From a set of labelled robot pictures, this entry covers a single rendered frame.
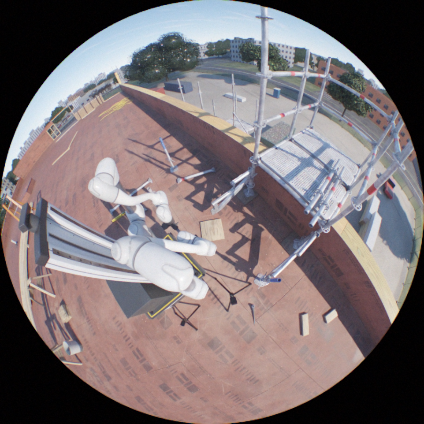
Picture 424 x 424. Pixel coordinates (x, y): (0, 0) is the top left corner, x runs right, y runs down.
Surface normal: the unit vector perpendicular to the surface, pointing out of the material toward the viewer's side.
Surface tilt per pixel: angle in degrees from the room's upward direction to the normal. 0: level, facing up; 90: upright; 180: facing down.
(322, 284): 0
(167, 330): 0
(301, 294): 0
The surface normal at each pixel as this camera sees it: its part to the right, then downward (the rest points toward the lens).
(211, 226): -0.11, -0.43
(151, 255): 0.04, -0.71
